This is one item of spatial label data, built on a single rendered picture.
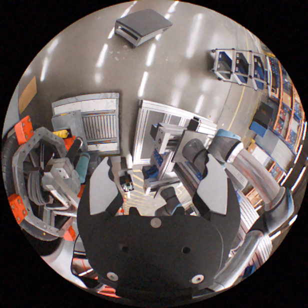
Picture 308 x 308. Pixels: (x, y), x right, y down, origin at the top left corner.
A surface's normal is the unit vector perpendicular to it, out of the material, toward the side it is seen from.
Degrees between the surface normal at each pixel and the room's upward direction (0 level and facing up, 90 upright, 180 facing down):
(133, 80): 0
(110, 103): 0
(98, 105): 0
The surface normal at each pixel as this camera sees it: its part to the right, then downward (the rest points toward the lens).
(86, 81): 0.37, 0.60
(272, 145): -0.90, 0.04
